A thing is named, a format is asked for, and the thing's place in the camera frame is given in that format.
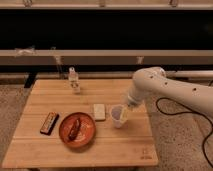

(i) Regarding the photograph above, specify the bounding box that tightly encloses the black orange eraser bar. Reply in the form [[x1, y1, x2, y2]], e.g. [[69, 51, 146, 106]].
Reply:
[[40, 112, 59, 135]]

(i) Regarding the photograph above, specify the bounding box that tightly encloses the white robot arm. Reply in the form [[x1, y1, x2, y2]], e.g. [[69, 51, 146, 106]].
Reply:
[[124, 67, 213, 119]]

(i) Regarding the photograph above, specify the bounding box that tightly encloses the orange ceramic bowl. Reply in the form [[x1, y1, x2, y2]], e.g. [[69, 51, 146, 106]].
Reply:
[[59, 112, 96, 149]]

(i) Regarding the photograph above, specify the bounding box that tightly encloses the white rectangular sponge block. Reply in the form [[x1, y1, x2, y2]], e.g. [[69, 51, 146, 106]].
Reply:
[[93, 104, 106, 121]]

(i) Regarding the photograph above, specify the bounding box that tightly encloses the wooden table board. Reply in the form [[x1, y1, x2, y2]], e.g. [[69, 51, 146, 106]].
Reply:
[[2, 79, 158, 168]]

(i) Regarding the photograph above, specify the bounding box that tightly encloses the brown food piece in bowl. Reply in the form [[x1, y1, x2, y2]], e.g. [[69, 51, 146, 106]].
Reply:
[[68, 118, 81, 141]]

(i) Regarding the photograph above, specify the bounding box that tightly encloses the clear small bottle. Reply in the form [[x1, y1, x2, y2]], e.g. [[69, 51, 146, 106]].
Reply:
[[68, 67, 80, 94]]

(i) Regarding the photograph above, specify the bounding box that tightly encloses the black power cable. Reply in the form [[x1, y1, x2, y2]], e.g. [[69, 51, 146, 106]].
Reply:
[[155, 79, 213, 168]]

